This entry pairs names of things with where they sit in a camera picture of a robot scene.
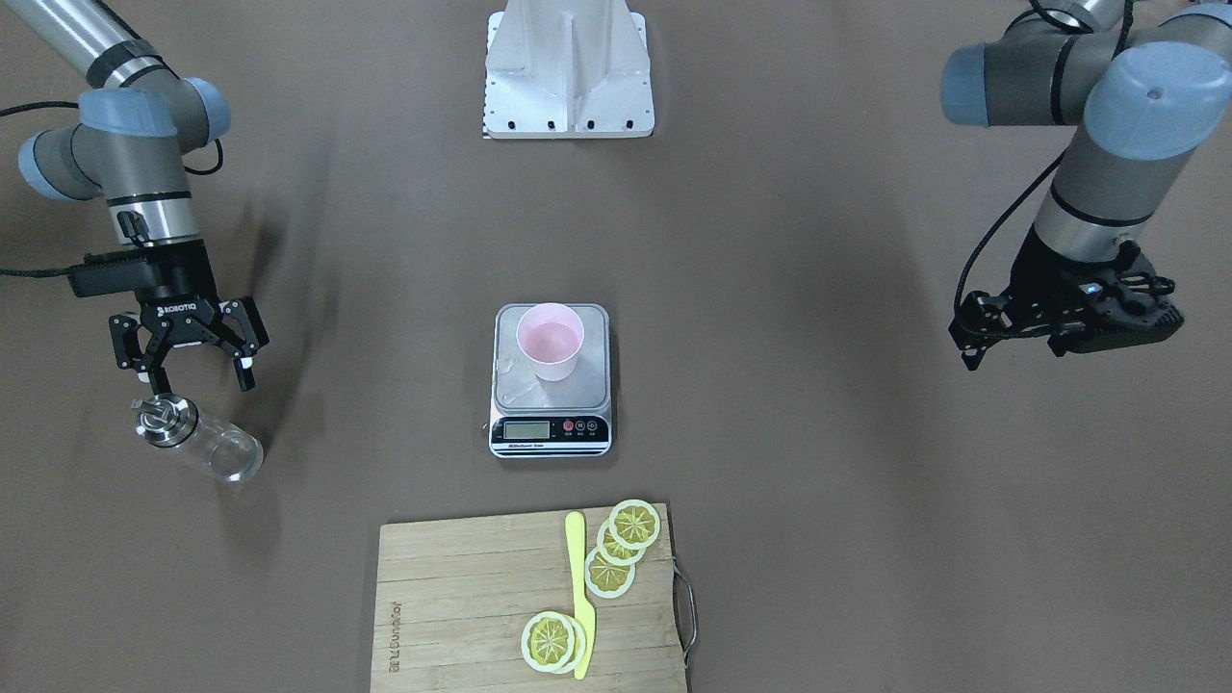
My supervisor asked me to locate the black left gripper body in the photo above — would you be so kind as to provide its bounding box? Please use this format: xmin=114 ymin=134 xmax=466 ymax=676
xmin=949 ymin=231 xmax=1185 ymax=372

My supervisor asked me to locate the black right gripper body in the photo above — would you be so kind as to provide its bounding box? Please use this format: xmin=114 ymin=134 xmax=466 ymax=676
xmin=67 ymin=240 xmax=233 ymax=358

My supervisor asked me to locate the glass sauce bottle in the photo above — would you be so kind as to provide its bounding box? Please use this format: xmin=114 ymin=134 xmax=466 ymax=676
xmin=131 ymin=395 xmax=265 ymax=485

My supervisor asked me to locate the pink plastic cup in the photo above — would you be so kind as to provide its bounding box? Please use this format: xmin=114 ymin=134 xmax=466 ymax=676
xmin=515 ymin=302 xmax=585 ymax=382

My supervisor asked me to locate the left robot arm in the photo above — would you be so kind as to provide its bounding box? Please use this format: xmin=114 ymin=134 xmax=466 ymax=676
xmin=940 ymin=1 xmax=1231 ymax=370

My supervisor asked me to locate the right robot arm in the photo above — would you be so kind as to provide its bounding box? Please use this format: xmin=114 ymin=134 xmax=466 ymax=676
xmin=9 ymin=1 xmax=269 ymax=395

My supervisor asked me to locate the silver kitchen scale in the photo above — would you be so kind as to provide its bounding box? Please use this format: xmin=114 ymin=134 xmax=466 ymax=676
xmin=488 ymin=303 xmax=614 ymax=459

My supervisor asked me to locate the wooden cutting board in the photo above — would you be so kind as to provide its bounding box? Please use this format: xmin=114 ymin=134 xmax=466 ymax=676
xmin=370 ymin=511 xmax=689 ymax=692

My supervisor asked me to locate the white mounting plate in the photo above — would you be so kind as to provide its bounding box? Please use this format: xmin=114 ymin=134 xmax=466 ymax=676
xmin=480 ymin=1 xmax=655 ymax=141

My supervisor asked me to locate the lemon slice lower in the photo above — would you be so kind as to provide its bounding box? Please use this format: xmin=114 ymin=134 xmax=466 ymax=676
xmin=598 ymin=519 xmax=646 ymax=567

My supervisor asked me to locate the lemon slice lowest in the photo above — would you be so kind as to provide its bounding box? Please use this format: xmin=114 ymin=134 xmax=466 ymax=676
xmin=609 ymin=499 xmax=662 ymax=550

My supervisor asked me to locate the lemon slice middle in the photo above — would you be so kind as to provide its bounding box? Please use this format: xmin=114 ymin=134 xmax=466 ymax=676
xmin=582 ymin=549 xmax=634 ymax=601

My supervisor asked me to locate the lemon slice at board top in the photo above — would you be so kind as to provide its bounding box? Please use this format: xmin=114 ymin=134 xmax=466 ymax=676
xmin=520 ymin=610 xmax=589 ymax=675

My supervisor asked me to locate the yellow plastic knife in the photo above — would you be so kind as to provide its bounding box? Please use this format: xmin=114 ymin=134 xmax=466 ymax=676
xmin=564 ymin=511 xmax=598 ymax=679

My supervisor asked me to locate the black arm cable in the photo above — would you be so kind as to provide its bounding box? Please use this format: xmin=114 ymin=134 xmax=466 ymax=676
xmin=954 ymin=0 xmax=1137 ymax=328

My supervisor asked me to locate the metal cutting board handle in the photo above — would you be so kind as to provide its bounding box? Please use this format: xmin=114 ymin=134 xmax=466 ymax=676
xmin=671 ymin=556 xmax=700 ymax=672

